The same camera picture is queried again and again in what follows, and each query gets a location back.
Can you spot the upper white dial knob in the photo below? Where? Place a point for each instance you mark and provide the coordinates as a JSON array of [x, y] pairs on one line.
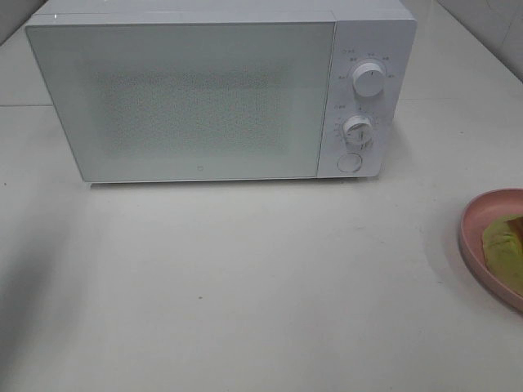
[[368, 79]]

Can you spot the white microwave oven body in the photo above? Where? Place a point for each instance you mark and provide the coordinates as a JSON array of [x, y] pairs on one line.
[[381, 31]]

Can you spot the toast sandwich with lettuce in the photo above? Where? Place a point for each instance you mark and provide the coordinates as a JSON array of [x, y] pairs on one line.
[[502, 247]]

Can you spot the pink round plate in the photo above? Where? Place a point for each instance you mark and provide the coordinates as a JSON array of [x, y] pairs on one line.
[[477, 216]]

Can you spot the white timer knob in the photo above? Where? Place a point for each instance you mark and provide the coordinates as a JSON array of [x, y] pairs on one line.
[[357, 130]]

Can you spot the round white door button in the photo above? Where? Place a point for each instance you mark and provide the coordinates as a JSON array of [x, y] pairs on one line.
[[349, 163]]

